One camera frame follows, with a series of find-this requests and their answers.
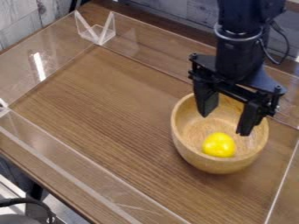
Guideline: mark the yellow lemon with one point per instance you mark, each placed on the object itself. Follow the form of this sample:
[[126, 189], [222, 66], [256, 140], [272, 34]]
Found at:
[[219, 145]]

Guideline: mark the brown wooden bowl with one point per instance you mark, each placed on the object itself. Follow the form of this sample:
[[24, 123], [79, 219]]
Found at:
[[191, 129]]

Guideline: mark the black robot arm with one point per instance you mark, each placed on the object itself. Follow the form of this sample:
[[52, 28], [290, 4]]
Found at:
[[234, 72]]

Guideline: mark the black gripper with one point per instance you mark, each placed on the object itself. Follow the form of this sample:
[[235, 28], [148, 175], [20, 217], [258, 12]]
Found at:
[[258, 92]]

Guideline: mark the clear acrylic tray walls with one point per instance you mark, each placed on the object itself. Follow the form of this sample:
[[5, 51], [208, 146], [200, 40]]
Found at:
[[88, 88]]

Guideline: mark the black metal bracket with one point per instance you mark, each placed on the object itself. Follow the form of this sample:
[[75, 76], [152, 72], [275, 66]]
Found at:
[[37, 210]]

